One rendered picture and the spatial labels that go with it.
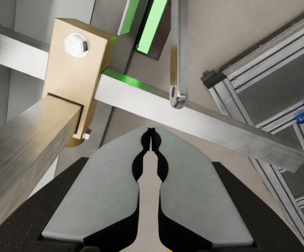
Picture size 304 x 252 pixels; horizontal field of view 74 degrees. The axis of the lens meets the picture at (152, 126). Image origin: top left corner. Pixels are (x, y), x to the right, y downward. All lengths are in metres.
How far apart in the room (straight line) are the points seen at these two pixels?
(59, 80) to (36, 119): 0.05
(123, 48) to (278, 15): 0.94
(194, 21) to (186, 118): 0.88
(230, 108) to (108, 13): 0.72
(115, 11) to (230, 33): 0.82
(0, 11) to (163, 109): 0.36
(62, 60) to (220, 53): 0.97
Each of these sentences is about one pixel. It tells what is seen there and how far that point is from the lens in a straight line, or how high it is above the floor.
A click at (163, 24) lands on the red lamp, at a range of 0.36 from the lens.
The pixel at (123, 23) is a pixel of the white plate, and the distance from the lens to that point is 0.27.
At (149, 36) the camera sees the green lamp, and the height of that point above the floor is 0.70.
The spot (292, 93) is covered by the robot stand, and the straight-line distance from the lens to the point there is 1.08.
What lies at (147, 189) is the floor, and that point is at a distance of 1.49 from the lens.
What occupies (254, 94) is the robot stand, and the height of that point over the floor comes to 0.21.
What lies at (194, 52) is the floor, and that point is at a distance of 1.09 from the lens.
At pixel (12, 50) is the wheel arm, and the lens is 0.25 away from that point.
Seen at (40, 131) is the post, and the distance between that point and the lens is 0.18.
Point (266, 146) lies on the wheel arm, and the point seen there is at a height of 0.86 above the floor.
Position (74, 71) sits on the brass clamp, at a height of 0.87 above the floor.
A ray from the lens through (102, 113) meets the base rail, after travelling 0.41.
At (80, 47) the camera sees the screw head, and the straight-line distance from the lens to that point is 0.20.
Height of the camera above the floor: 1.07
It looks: 63 degrees down
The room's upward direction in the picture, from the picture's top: 178 degrees counter-clockwise
